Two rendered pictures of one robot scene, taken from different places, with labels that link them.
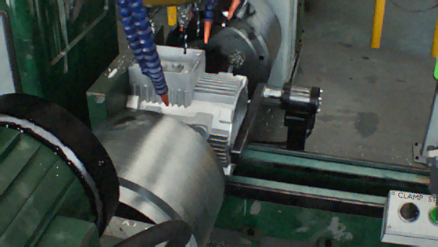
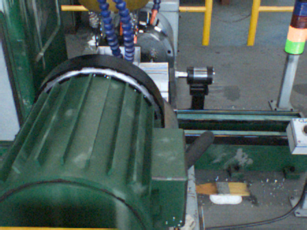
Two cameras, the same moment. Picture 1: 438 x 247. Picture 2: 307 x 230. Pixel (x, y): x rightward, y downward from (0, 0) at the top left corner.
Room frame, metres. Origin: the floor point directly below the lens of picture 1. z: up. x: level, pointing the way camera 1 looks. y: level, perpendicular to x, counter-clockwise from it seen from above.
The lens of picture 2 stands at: (-0.04, 0.22, 1.58)
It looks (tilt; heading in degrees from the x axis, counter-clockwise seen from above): 33 degrees down; 347
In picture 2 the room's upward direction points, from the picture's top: straight up
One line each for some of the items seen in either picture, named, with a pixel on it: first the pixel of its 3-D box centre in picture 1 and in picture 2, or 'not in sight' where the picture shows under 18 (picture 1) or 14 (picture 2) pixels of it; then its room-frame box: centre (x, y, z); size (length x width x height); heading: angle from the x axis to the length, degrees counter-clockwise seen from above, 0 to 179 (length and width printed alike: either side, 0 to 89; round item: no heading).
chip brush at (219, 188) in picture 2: not in sight; (212, 189); (0.71, -0.13, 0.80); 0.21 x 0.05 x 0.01; 77
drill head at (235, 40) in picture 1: (227, 39); (139, 44); (1.23, -0.02, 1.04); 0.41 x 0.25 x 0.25; 165
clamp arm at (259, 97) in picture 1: (250, 119); (173, 91); (0.92, -0.06, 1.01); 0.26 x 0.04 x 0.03; 166
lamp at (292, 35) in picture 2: not in sight; (297, 33); (1.07, -0.54, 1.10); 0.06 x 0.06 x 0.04
